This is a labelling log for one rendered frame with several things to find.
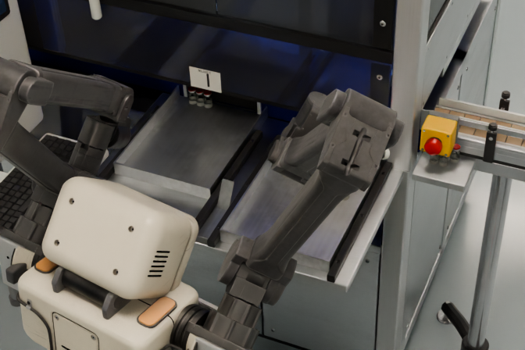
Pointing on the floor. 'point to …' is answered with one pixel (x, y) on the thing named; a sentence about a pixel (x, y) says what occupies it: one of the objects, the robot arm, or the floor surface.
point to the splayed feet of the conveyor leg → (448, 314)
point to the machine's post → (421, 8)
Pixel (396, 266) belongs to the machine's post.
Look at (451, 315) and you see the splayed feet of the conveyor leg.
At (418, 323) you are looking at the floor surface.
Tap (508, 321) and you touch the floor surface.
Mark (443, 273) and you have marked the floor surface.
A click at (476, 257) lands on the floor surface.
